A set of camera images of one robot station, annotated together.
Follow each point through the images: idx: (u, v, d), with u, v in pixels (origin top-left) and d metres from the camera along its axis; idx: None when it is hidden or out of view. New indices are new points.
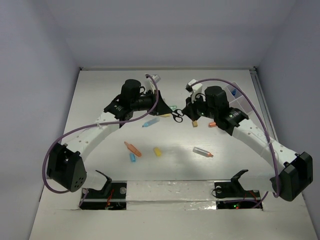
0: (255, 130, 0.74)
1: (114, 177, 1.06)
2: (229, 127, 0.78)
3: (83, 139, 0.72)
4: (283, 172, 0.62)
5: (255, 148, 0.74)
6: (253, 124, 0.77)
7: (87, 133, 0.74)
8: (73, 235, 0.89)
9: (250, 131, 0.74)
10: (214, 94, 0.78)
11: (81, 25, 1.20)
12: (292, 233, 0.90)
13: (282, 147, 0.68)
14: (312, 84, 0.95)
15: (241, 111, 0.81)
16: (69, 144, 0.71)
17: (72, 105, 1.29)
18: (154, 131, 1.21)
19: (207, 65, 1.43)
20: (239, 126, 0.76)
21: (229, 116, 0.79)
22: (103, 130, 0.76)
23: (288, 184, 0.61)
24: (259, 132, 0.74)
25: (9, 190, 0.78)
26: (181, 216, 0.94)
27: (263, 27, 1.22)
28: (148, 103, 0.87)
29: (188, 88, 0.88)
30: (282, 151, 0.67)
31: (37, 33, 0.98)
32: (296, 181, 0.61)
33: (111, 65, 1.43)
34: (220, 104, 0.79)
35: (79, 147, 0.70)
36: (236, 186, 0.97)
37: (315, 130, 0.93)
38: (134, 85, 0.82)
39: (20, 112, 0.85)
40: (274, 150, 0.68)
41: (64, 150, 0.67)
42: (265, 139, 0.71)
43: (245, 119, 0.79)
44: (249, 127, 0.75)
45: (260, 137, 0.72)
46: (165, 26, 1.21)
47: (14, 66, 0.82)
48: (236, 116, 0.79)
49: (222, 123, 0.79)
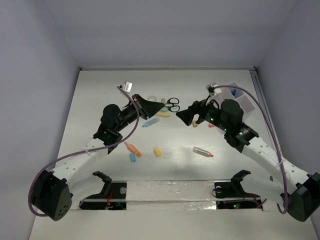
0: (266, 149, 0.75)
1: (114, 177, 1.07)
2: (238, 144, 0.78)
3: (71, 167, 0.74)
4: (295, 193, 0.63)
5: (265, 166, 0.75)
6: (263, 143, 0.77)
7: (76, 160, 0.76)
8: (73, 235, 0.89)
9: (260, 150, 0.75)
10: (231, 113, 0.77)
11: (81, 24, 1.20)
12: (292, 233, 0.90)
13: (293, 168, 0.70)
14: (311, 85, 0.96)
15: (251, 128, 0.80)
16: (57, 170, 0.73)
17: (72, 105, 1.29)
18: (154, 131, 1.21)
19: (207, 65, 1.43)
20: (250, 144, 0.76)
21: (239, 133, 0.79)
22: (91, 156, 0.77)
23: (301, 205, 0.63)
24: (270, 151, 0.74)
25: (9, 190, 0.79)
26: (181, 216, 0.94)
27: (263, 27, 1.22)
28: (131, 117, 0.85)
29: (209, 89, 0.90)
30: (294, 172, 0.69)
31: (37, 32, 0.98)
32: (309, 202, 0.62)
33: (111, 64, 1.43)
34: (234, 122, 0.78)
35: (66, 175, 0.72)
36: (236, 186, 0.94)
37: (315, 131, 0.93)
38: (113, 115, 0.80)
39: (19, 112, 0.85)
40: (286, 171, 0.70)
41: (50, 177, 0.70)
42: (276, 159, 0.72)
43: (255, 136, 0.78)
44: (260, 146, 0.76)
45: (271, 156, 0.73)
46: (165, 26, 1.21)
47: (14, 66, 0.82)
48: (246, 134, 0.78)
49: (233, 140, 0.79)
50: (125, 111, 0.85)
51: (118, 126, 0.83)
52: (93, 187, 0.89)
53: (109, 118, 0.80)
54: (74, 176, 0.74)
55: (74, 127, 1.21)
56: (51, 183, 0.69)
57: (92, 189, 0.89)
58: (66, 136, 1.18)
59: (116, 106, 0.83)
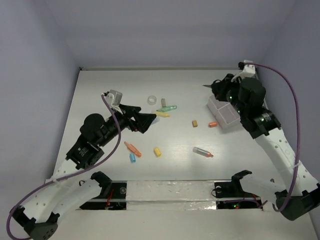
0: (284, 145, 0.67)
1: (115, 177, 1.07)
2: (254, 130, 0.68)
3: (41, 202, 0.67)
4: (298, 197, 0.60)
5: (275, 162, 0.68)
6: (283, 137, 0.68)
7: (43, 191, 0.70)
8: (74, 235, 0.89)
9: (277, 145, 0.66)
10: (252, 91, 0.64)
11: (81, 25, 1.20)
12: (292, 233, 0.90)
13: (305, 174, 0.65)
14: (312, 85, 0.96)
15: (274, 116, 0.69)
16: (27, 205, 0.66)
17: (72, 106, 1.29)
18: (155, 132, 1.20)
19: (207, 65, 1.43)
20: (268, 135, 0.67)
21: (259, 118, 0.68)
22: (61, 186, 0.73)
23: (297, 210, 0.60)
24: (287, 149, 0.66)
25: (9, 191, 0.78)
26: (180, 216, 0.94)
27: (263, 26, 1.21)
28: (115, 129, 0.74)
29: (241, 65, 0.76)
30: (304, 178, 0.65)
31: (37, 33, 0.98)
32: (305, 210, 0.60)
33: (111, 64, 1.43)
34: (254, 102, 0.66)
35: (35, 212, 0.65)
36: (235, 184, 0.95)
37: (315, 130, 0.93)
38: (95, 127, 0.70)
39: (19, 112, 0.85)
40: (297, 175, 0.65)
41: (21, 216, 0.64)
42: (292, 161, 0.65)
43: (277, 128, 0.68)
44: (279, 140, 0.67)
45: (287, 155, 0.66)
46: (165, 26, 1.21)
47: (14, 67, 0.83)
48: (267, 121, 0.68)
49: (249, 124, 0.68)
50: (109, 122, 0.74)
51: (102, 139, 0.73)
52: (86, 196, 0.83)
53: (90, 130, 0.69)
54: (47, 209, 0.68)
55: (74, 127, 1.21)
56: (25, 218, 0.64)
57: (85, 200, 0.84)
58: (66, 136, 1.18)
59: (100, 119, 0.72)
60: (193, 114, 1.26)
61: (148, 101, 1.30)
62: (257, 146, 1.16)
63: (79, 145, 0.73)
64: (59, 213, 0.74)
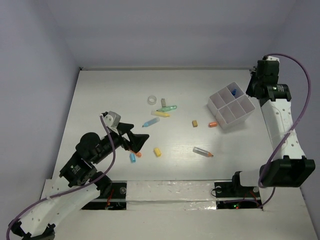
0: (285, 114, 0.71)
1: (115, 178, 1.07)
2: (265, 97, 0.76)
3: (36, 217, 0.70)
4: (277, 161, 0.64)
5: (272, 130, 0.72)
6: (288, 108, 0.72)
7: (39, 207, 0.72)
8: (73, 235, 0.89)
9: (279, 112, 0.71)
10: (266, 61, 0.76)
11: (81, 25, 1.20)
12: (291, 233, 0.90)
13: (295, 143, 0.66)
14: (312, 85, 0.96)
15: (287, 91, 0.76)
16: (23, 219, 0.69)
17: (72, 106, 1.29)
18: (155, 132, 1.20)
19: (207, 65, 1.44)
20: (275, 101, 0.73)
21: (272, 87, 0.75)
22: (55, 203, 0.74)
23: (273, 172, 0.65)
24: (287, 118, 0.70)
25: (9, 191, 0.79)
26: (181, 216, 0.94)
27: (263, 26, 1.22)
28: (109, 147, 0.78)
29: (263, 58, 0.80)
30: (293, 146, 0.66)
31: (37, 33, 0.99)
32: (281, 173, 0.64)
33: (111, 64, 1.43)
34: (268, 73, 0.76)
35: (30, 228, 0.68)
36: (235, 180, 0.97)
37: (315, 130, 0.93)
38: (90, 145, 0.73)
39: (19, 112, 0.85)
40: (285, 141, 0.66)
41: (19, 230, 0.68)
42: (286, 128, 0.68)
43: (286, 100, 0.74)
44: (282, 109, 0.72)
45: (284, 122, 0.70)
46: (165, 26, 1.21)
47: (14, 67, 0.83)
48: (278, 91, 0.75)
49: (260, 91, 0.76)
50: (104, 140, 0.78)
51: (96, 156, 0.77)
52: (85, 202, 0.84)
53: (85, 148, 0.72)
54: (42, 224, 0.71)
55: (74, 127, 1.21)
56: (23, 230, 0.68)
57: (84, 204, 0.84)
58: (66, 136, 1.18)
59: (97, 137, 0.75)
60: (193, 114, 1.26)
61: (148, 102, 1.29)
62: (257, 146, 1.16)
63: (73, 162, 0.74)
64: (54, 223, 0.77)
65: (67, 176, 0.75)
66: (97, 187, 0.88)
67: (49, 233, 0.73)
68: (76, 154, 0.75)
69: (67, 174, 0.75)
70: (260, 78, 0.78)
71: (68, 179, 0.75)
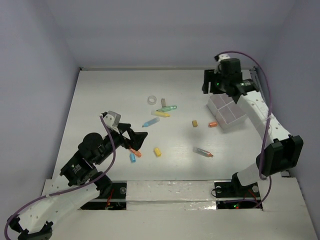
0: (260, 103, 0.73)
1: (115, 178, 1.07)
2: (237, 94, 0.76)
3: (34, 214, 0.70)
4: (270, 148, 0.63)
5: (253, 119, 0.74)
6: (260, 97, 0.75)
7: (37, 205, 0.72)
8: (73, 235, 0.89)
9: (253, 103, 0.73)
10: (228, 61, 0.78)
11: (81, 25, 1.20)
12: (291, 232, 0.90)
13: (278, 126, 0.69)
14: (312, 84, 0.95)
15: (253, 83, 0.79)
16: (22, 216, 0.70)
17: (71, 106, 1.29)
18: (155, 132, 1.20)
19: (207, 65, 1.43)
20: (246, 95, 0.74)
21: (240, 84, 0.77)
22: (53, 202, 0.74)
23: (270, 157, 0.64)
24: (262, 106, 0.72)
25: (9, 190, 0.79)
26: (180, 215, 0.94)
27: (263, 26, 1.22)
28: (110, 147, 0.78)
29: (217, 58, 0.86)
30: (277, 130, 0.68)
31: (37, 33, 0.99)
32: (277, 157, 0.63)
33: (111, 64, 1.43)
34: (233, 71, 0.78)
35: (28, 225, 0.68)
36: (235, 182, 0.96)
37: (315, 130, 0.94)
38: (93, 145, 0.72)
39: (19, 111, 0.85)
40: (270, 126, 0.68)
41: (17, 226, 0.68)
42: (265, 114, 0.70)
43: (255, 91, 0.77)
44: (255, 99, 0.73)
45: (261, 111, 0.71)
46: (165, 26, 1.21)
47: (14, 67, 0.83)
48: (246, 86, 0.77)
49: (231, 89, 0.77)
50: (105, 140, 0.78)
51: (98, 157, 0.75)
52: (83, 200, 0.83)
53: (88, 148, 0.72)
54: (40, 222, 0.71)
55: (74, 128, 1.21)
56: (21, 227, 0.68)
57: (83, 203, 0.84)
58: (66, 136, 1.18)
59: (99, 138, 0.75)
60: (193, 114, 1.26)
61: (148, 102, 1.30)
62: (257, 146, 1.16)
63: (74, 161, 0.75)
64: (52, 222, 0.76)
65: (67, 175, 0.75)
66: (97, 187, 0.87)
67: (46, 230, 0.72)
68: (78, 153, 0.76)
69: (68, 173, 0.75)
70: (225, 79, 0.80)
71: (68, 178, 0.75)
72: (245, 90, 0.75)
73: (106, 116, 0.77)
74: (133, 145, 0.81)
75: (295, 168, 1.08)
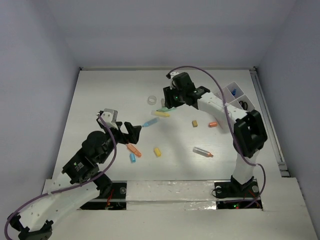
0: (214, 99, 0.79)
1: (115, 178, 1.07)
2: (195, 102, 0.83)
3: (36, 211, 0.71)
4: (236, 128, 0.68)
5: (216, 114, 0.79)
6: (213, 95, 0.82)
7: (38, 204, 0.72)
8: (73, 235, 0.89)
9: (210, 101, 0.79)
10: (178, 76, 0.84)
11: (81, 25, 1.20)
12: (291, 232, 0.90)
13: (235, 108, 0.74)
14: (311, 84, 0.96)
15: (204, 88, 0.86)
16: (22, 214, 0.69)
17: (72, 106, 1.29)
18: (155, 132, 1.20)
19: (208, 65, 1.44)
20: (201, 97, 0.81)
21: (194, 91, 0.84)
22: (55, 199, 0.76)
23: (240, 137, 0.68)
24: (218, 100, 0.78)
25: (9, 190, 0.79)
26: (180, 215, 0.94)
27: (263, 26, 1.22)
28: (111, 142, 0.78)
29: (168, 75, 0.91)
30: (236, 111, 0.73)
31: (37, 33, 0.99)
32: (245, 132, 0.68)
33: (111, 64, 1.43)
34: (185, 84, 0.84)
35: (29, 222, 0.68)
36: (236, 186, 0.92)
37: (314, 130, 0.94)
38: (97, 142, 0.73)
39: (19, 111, 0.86)
40: (229, 112, 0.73)
41: (17, 224, 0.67)
42: (221, 105, 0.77)
43: (207, 92, 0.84)
44: (209, 98, 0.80)
45: (217, 104, 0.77)
46: (165, 26, 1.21)
47: (14, 67, 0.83)
48: (200, 92, 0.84)
49: (189, 99, 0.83)
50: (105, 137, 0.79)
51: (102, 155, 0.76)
52: (83, 200, 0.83)
53: (92, 145, 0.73)
54: (41, 220, 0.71)
55: (75, 128, 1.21)
56: (21, 225, 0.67)
57: (83, 203, 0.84)
58: (66, 136, 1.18)
59: (102, 136, 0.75)
60: (193, 115, 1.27)
61: (148, 102, 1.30)
62: None
63: (77, 159, 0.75)
64: (53, 220, 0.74)
65: (69, 172, 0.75)
66: (97, 187, 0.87)
67: (47, 229, 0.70)
68: (81, 151, 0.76)
69: (70, 171, 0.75)
70: (181, 91, 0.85)
71: (70, 176, 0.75)
72: (200, 95, 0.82)
73: (102, 114, 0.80)
74: (133, 138, 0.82)
75: (294, 168, 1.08)
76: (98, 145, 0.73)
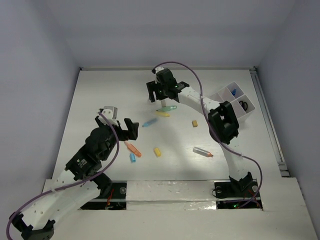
0: (193, 93, 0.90)
1: (115, 178, 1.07)
2: (176, 96, 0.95)
3: (39, 209, 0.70)
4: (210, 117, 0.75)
5: (194, 107, 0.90)
6: (192, 89, 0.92)
7: (41, 202, 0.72)
8: (73, 235, 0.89)
9: (188, 94, 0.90)
10: (161, 72, 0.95)
11: (81, 25, 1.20)
12: (291, 232, 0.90)
13: (210, 101, 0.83)
14: (311, 83, 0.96)
15: (184, 82, 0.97)
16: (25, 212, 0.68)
17: (72, 106, 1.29)
18: (155, 132, 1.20)
19: (207, 65, 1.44)
20: (182, 91, 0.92)
21: (176, 86, 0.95)
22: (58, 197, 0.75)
23: (214, 125, 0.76)
24: (195, 93, 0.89)
25: (9, 189, 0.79)
26: (180, 215, 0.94)
27: (263, 26, 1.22)
28: (113, 138, 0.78)
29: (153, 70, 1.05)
30: (210, 103, 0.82)
31: (37, 34, 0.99)
32: (217, 120, 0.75)
33: (111, 64, 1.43)
34: (167, 80, 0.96)
35: (32, 220, 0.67)
36: (236, 186, 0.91)
37: (314, 130, 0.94)
38: (101, 138, 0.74)
39: (19, 111, 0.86)
40: (204, 103, 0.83)
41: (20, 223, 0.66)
42: (197, 97, 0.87)
43: (187, 87, 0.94)
44: (189, 91, 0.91)
45: (195, 96, 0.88)
46: (165, 26, 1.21)
47: (14, 68, 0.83)
48: (181, 86, 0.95)
49: (171, 93, 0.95)
50: None
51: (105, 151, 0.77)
52: (84, 199, 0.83)
53: (96, 141, 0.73)
54: (44, 218, 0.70)
55: (74, 128, 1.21)
56: (23, 224, 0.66)
57: (83, 202, 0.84)
58: (66, 136, 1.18)
59: (105, 132, 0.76)
60: (193, 115, 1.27)
61: (148, 102, 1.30)
62: (256, 146, 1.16)
63: (80, 156, 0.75)
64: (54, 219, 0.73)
65: (73, 170, 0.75)
66: (98, 186, 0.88)
67: (49, 228, 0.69)
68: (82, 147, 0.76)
69: (73, 167, 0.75)
70: (164, 86, 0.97)
71: (73, 173, 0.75)
72: (180, 89, 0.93)
73: (103, 112, 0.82)
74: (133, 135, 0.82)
75: (294, 168, 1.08)
76: (101, 141, 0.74)
